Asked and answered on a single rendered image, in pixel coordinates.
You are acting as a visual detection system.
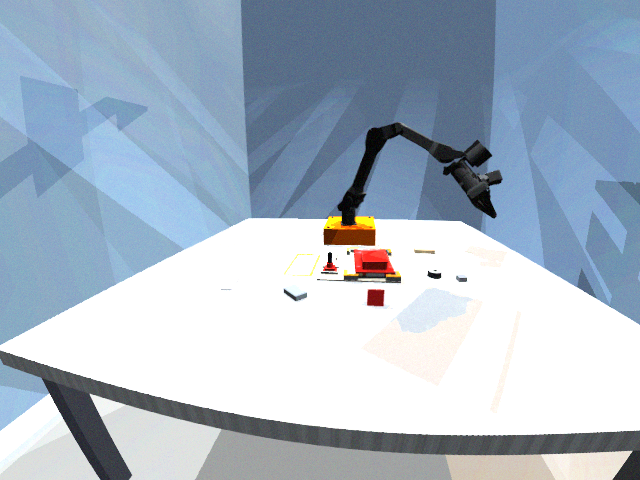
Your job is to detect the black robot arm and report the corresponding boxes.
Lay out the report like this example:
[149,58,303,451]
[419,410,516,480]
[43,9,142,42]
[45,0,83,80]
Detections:
[337,122,503,226]

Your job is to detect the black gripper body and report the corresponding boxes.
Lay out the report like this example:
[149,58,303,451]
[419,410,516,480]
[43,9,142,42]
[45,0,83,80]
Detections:
[458,171,489,206]

